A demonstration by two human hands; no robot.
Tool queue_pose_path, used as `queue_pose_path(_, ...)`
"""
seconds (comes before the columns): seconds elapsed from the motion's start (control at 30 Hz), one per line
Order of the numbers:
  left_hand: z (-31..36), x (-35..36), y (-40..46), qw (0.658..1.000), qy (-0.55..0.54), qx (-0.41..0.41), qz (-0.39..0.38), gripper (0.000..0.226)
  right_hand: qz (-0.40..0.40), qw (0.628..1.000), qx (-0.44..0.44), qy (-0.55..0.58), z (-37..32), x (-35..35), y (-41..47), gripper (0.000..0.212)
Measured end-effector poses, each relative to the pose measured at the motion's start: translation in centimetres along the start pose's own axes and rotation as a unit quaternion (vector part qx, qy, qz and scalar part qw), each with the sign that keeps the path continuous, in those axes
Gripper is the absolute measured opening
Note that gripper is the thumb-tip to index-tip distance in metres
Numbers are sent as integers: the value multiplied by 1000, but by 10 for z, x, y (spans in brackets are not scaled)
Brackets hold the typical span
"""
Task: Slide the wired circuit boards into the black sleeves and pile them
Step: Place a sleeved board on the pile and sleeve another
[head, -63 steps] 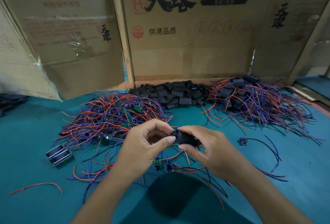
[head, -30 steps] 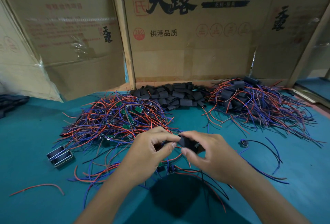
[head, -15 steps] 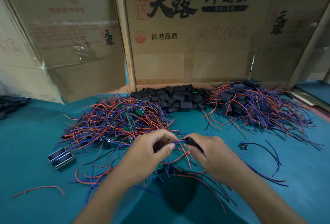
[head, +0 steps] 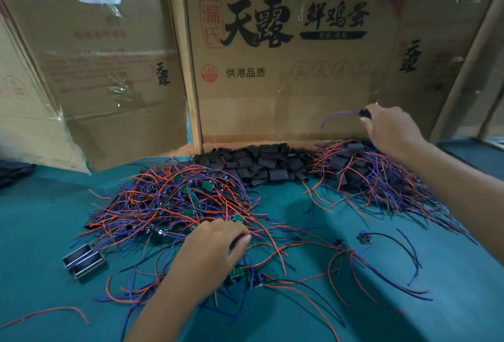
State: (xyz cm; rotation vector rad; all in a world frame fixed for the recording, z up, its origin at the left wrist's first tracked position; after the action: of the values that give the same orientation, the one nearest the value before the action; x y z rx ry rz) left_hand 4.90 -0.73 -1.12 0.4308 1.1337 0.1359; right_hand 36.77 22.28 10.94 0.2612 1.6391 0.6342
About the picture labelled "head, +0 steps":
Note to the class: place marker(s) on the person's left hand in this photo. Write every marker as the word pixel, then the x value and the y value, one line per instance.
pixel 204 259

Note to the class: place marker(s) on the person's right hand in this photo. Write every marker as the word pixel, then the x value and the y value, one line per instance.
pixel 393 131

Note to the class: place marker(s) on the person's right thumb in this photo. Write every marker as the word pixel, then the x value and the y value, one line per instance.
pixel 367 124

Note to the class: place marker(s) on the person's left thumb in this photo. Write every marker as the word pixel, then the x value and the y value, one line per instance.
pixel 241 246

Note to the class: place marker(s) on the person's left forearm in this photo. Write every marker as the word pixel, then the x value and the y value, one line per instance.
pixel 169 314

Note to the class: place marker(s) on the person's right forearm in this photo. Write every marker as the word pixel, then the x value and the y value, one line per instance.
pixel 460 192

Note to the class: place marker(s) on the pile of black sleeve pieces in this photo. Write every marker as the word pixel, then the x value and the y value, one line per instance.
pixel 260 162

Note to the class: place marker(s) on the cardboard box with red corner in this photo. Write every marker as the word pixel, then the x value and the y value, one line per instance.
pixel 429 58

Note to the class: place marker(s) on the large printed cardboard box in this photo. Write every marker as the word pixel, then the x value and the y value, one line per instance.
pixel 287 78

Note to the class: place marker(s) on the slanted wooden beam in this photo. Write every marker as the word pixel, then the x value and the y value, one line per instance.
pixel 464 70

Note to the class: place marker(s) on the small metal rectangular box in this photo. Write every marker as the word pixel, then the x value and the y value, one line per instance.
pixel 89 265
pixel 78 256

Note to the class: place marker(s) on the wooden upright strip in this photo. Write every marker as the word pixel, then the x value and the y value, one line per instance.
pixel 187 58

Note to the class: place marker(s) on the plain tilted cardboard sheet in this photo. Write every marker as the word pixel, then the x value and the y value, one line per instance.
pixel 27 117

